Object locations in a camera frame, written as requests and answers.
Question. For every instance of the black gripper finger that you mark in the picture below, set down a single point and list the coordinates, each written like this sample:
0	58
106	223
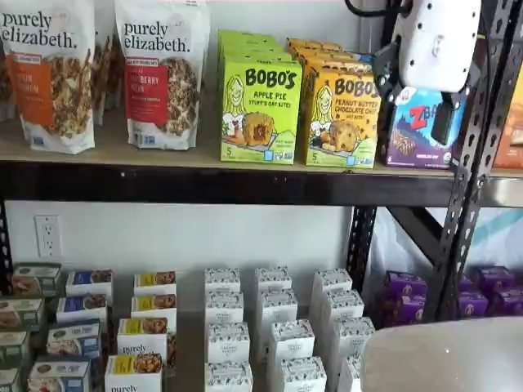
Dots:
387	71
445	120

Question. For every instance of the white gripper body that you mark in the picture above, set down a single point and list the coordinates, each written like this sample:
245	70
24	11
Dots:
439	45

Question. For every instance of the green Bobo's apple pie box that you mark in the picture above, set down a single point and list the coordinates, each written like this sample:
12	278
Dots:
253	57
249	47
245	34
261	114

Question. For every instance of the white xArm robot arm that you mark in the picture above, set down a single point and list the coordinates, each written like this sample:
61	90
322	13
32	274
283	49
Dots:
449	355

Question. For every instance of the blue Zbar box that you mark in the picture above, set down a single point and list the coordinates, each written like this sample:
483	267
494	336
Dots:
369	58
412	134

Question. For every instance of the yellow Bobo's peanut butter box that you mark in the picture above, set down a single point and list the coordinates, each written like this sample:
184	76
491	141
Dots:
341	122
314	43
335	61
323	51

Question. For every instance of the orange snack box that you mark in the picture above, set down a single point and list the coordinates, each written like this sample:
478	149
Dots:
510	130

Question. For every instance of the white patterned pantry box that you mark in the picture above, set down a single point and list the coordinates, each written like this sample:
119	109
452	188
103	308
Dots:
224	308
351	375
228	377
228	343
303	375
332	281
222	279
352	339
278	306
291	341
273	278
342	306

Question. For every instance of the white box yellow label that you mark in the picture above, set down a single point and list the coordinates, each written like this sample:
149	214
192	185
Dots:
134	373
153	306
143	337
155	281

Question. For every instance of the blue label oatmeal box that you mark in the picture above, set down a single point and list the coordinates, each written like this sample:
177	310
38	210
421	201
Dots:
88	281
59	375
81	308
73	341

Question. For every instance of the green label oatmeal box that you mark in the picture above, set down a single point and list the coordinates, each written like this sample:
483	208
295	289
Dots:
37	279
14	347
9	379
22	314

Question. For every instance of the white plastic sheet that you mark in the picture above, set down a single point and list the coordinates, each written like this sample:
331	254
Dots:
392	253

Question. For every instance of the granola bag red label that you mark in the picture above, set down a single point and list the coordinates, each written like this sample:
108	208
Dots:
159	81

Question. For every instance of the white granola bag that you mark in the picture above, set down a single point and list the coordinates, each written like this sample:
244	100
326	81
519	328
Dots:
107	69

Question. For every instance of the granola bag orange label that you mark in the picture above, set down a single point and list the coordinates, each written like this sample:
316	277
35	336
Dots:
45	81

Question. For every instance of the white wall outlet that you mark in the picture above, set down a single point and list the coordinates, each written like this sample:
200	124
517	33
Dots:
47	236

